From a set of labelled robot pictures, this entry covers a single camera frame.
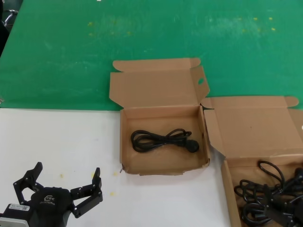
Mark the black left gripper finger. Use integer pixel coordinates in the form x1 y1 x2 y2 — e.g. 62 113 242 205
70 167 104 218
13 162 45 206

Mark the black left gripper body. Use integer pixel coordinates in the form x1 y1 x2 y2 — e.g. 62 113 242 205
29 187 74 227

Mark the chrome metal frame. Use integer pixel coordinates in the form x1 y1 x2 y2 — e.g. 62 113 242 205
3 9 18 26

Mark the torn open cardboard box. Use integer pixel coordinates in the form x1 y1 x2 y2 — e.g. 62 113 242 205
109 57 211 177

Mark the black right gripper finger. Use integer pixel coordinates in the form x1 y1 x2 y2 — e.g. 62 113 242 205
265 208 296 224

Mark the green table mat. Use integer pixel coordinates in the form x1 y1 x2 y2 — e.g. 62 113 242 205
0 0 303 112

